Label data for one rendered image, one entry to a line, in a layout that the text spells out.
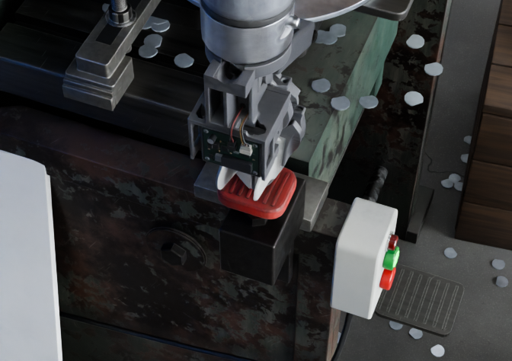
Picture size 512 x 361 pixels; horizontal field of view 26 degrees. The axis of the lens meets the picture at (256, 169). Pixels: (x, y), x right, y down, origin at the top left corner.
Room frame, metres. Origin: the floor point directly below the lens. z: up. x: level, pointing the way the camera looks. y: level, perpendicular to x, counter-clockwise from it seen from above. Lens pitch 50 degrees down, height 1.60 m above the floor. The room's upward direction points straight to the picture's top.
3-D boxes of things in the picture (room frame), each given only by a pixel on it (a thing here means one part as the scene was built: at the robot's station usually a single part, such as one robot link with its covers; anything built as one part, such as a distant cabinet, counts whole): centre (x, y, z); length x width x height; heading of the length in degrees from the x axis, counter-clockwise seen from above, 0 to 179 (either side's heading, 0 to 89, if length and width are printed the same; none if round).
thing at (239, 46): (0.66, 0.00, 0.99); 0.08 x 0.08 x 0.05
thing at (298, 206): (0.70, -0.01, 0.62); 0.10 x 0.06 x 0.20; 159
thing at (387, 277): (0.72, -0.15, 0.54); 0.03 x 0.01 x 0.03; 159
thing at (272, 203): (0.68, 0.00, 0.72); 0.07 x 0.06 x 0.08; 69
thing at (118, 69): (0.91, 0.15, 0.76); 0.17 x 0.06 x 0.10; 159
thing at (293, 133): (0.67, -0.02, 0.85); 0.05 x 0.02 x 0.09; 69
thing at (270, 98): (0.65, 0.01, 0.91); 0.09 x 0.08 x 0.12; 159
